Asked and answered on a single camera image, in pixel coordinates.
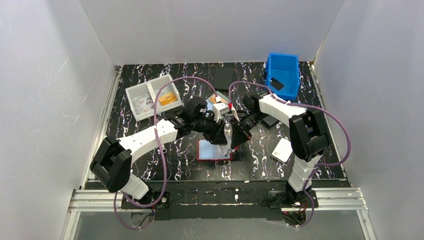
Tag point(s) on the red card holder wallet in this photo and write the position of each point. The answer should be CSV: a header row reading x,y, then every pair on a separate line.
x,y
226,150

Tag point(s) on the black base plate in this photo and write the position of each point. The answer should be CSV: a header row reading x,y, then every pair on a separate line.
x,y
256,199

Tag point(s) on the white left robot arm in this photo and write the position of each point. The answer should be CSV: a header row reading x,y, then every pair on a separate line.
x,y
113,160

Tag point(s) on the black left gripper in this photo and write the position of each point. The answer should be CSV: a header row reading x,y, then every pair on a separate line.
x,y
216,131

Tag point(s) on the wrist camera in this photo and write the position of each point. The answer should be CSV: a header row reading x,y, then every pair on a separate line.
x,y
233,112
220,108

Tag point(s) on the black wallet at back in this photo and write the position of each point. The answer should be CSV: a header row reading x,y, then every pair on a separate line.
x,y
223,77

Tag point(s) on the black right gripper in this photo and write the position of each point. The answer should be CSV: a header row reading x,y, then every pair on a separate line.
x,y
244,129

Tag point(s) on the white card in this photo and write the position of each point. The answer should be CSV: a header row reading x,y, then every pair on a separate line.
x,y
282,151

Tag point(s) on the orange card in tray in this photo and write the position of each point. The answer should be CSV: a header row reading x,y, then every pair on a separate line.
x,y
167,98

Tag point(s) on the patterned card in tray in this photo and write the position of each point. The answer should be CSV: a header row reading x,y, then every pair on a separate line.
x,y
143,104

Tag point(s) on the blue plastic bin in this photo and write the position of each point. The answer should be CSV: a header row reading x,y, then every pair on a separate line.
x,y
285,68

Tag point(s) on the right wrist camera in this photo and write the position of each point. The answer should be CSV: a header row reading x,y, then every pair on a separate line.
x,y
233,112

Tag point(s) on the black card in bin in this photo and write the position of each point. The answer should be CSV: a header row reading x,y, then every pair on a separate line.
x,y
276,84

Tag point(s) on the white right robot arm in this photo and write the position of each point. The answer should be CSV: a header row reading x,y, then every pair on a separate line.
x,y
308,133

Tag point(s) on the clear two-compartment tray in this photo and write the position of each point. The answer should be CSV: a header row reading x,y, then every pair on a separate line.
x,y
156,88

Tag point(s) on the green open card wallet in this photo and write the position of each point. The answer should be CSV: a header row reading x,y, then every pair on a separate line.
x,y
211,100

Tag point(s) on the dark grey flat wallet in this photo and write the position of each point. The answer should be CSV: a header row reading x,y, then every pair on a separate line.
x,y
269,121

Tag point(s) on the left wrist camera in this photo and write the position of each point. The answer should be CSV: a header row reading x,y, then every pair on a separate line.
x,y
220,108

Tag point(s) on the aluminium frame rail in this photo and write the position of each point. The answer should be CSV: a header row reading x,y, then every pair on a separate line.
x,y
342,214

